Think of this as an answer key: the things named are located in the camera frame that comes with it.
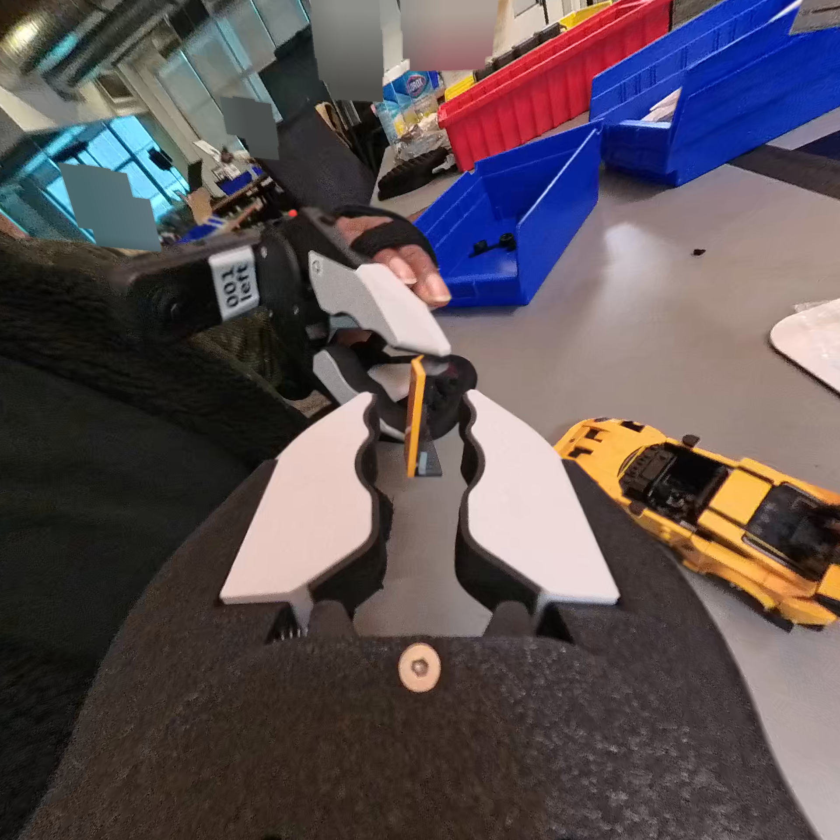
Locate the red storage bin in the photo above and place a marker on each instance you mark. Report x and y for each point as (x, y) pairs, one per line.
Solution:
(558, 85)

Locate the person's left hand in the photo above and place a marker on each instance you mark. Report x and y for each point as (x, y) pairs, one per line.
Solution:
(420, 272)

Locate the black ribbed object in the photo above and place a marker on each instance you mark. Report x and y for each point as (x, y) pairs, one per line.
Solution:
(413, 174)

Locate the white book stand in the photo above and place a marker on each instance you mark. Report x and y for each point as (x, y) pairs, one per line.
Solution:
(814, 341)

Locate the disinfectant wipes tub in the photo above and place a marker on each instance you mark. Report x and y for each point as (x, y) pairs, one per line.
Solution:
(413, 98)

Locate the black office chair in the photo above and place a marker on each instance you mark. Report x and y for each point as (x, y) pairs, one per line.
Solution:
(321, 164)

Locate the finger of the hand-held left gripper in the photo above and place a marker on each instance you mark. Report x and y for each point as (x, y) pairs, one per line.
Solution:
(394, 308)
(390, 382)

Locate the yellow lego tile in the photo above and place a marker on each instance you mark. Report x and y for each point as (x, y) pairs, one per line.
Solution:
(415, 420)

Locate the person's left forearm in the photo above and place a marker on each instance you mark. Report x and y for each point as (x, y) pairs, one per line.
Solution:
(229, 354)

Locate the yellow storage bin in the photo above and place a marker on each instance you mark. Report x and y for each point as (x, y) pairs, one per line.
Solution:
(459, 85)

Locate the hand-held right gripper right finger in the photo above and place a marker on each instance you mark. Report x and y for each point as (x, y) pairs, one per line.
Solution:
(538, 525)

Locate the yellow lego car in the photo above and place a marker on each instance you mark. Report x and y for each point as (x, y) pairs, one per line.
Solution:
(722, 499)

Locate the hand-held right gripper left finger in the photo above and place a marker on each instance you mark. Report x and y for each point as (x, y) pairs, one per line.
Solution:
(308, 518)

